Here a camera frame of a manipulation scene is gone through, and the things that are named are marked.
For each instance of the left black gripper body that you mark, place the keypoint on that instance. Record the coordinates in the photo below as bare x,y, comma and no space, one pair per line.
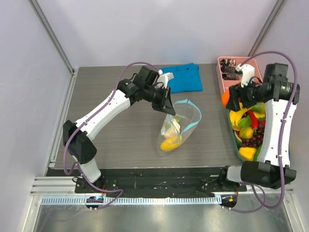
158,96

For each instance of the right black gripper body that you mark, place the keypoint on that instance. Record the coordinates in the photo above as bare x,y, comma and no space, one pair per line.
234,98

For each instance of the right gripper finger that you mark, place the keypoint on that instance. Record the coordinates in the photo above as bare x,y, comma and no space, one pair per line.
234,91
233,103

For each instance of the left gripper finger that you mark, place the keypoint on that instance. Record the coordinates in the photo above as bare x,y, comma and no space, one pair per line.
168,100
166,109

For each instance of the toy orange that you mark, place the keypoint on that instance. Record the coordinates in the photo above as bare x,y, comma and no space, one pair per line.
225,98

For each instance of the toy cauliflower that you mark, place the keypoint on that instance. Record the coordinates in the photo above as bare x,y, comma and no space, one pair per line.
170,127

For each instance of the clear zip top bag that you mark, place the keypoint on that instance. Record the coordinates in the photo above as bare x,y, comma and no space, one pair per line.
190,116

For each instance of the yellow toy mango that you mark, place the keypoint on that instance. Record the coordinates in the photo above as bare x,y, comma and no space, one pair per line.
171,143

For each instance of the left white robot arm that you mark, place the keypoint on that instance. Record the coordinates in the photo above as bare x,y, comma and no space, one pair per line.
148,84

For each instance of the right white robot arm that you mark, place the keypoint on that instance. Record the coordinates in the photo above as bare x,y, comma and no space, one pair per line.
271,169

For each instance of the pink compartment tray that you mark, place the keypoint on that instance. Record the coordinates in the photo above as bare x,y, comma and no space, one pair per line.
225,84

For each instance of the teal fruit tray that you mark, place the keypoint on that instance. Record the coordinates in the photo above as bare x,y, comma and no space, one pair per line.
233,137

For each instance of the green toy starfruit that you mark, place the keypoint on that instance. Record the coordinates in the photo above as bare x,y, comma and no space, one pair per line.
245,122

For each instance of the black clips in tray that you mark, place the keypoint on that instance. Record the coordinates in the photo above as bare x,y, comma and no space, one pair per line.
228,69

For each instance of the red toy chili pepper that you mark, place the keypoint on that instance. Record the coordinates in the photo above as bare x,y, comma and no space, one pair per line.
254,120

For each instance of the blue folded cloth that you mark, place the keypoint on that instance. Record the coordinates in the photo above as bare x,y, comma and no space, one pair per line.
186,78

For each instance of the toy watermelon slice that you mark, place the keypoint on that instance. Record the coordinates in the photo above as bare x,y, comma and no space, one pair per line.
238,139

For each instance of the toy grapes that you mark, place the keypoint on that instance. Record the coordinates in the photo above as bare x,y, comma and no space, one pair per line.
257,139

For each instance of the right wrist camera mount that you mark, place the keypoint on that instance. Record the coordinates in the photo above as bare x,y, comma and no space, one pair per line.
247,72

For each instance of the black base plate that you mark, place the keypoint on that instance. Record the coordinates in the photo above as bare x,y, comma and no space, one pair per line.
161,182

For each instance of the slotted cable duct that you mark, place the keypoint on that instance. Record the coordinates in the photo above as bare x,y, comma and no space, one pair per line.
93,200

